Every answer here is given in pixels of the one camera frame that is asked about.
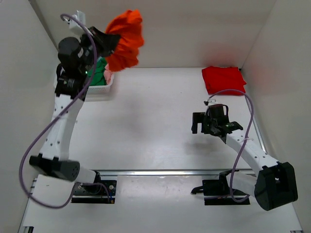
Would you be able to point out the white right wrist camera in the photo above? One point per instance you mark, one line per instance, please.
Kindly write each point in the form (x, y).
(210, 102)

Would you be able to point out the pink t shirt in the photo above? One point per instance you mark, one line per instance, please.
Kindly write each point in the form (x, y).
(107, 74)

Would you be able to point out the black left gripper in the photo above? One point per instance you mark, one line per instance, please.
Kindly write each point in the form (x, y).
(111, 41)

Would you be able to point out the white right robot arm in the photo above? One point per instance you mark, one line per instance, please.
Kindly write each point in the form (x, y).
(273, 183)

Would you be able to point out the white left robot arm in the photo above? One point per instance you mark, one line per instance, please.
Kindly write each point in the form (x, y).
(53, 158)

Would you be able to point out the white plastic laundry basket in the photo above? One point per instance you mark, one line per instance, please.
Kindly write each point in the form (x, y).
(102, 88)

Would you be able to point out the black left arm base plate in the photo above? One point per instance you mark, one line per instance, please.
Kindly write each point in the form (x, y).
(97, 194)

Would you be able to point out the folded red t shirt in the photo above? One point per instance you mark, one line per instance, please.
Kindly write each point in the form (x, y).
(222, 78)

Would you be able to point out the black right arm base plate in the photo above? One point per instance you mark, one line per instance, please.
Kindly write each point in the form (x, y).
(216, 192)

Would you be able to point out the aluminium table rail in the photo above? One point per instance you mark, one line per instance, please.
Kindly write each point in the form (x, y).
(146, 135)

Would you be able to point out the orange t shirt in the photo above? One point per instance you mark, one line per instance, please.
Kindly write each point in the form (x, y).
(129, 26)

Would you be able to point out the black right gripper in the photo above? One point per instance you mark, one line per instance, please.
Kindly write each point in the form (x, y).
(200, 118)

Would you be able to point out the green t shirt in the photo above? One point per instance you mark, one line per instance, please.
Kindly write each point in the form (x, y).
(99, 78)

